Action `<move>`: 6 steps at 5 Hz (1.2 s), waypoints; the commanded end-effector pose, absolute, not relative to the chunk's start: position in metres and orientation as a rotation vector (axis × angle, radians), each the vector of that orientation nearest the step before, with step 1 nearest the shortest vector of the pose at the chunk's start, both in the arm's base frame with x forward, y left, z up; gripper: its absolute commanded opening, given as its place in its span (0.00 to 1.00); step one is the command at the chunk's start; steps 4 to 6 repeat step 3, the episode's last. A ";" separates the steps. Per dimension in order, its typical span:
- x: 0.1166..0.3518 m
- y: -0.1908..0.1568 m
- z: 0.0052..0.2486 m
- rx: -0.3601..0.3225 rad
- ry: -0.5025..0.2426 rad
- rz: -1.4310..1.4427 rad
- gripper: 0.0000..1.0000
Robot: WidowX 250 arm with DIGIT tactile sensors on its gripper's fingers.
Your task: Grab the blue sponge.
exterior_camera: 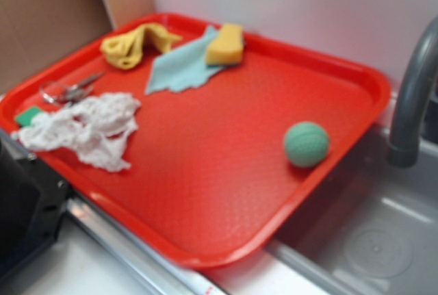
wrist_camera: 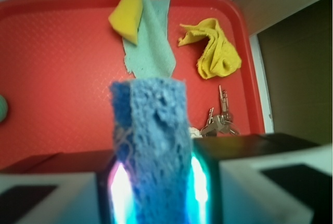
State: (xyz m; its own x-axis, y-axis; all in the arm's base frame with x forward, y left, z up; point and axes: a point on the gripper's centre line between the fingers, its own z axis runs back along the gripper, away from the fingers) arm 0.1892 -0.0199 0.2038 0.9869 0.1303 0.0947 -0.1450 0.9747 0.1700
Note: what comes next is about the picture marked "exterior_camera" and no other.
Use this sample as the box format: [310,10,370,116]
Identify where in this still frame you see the yellow sponge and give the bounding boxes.
[205,23,244,66]

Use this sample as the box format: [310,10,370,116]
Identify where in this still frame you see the red plastic tray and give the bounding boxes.
[1,33,391,270]

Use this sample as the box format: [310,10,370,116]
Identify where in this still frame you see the teal cleaning cloth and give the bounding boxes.
[144,25,223,95]

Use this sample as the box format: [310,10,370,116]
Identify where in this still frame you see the green textured ball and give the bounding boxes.
[283,122,330,168]

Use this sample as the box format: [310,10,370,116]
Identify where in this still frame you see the crumpled white cloth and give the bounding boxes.
[12,92,141,172]

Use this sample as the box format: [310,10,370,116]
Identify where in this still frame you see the yellow microfiber cloth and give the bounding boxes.
[99,23,183,70]

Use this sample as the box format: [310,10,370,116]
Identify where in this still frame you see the grey sink basin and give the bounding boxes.
[267,127,437,294]

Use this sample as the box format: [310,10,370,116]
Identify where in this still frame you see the grey sink faucet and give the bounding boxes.
[387,18,437,168]

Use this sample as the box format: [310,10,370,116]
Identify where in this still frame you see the green key tag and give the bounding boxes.
[14,106,44,127]

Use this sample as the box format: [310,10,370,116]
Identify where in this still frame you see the brown cardboard box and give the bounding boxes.
[1,0,154,93]

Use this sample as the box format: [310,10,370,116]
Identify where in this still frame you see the aluminium rail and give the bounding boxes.
[1,131,225,294]

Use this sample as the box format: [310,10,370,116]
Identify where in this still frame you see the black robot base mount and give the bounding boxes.
[1,140,70,283]

